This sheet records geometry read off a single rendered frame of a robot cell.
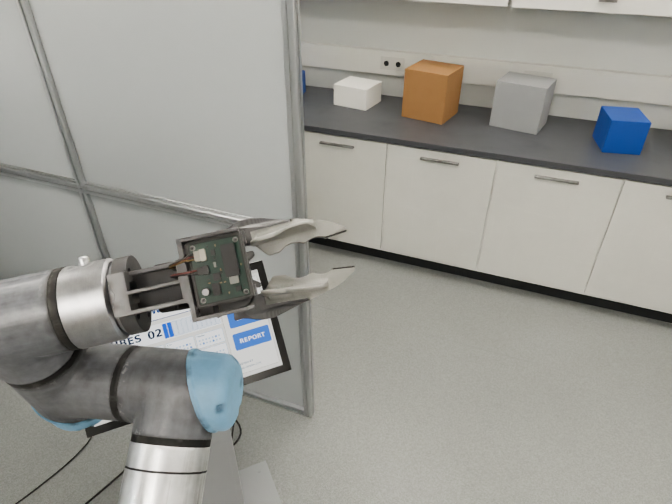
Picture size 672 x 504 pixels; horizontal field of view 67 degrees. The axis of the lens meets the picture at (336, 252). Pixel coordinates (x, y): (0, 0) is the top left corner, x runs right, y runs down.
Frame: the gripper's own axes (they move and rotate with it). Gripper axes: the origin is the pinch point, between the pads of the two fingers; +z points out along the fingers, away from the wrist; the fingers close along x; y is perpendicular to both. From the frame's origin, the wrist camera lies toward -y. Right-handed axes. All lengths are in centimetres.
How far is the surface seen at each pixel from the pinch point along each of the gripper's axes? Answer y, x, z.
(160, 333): -83, -7, -37
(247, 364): -87, -20, -18
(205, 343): -85, -12, -27
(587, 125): -225, 52, 194
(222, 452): -118, -50, -34
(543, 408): -184, -87, 106
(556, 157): -195, 32, 150
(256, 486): -166, -80, -32
